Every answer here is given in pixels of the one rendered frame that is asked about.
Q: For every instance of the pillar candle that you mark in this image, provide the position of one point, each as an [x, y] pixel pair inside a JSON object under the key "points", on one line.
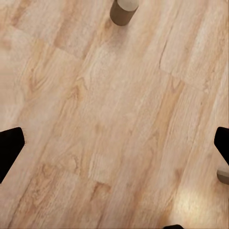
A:
{"points": [[122, 11], [223, 173]]}

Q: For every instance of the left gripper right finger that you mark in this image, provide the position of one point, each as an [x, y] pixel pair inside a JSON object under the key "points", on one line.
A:
{"points": [[221, 142]]}

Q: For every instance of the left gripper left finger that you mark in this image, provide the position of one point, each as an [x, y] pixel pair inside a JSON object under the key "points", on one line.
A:
{"points": [[11, 143]]}

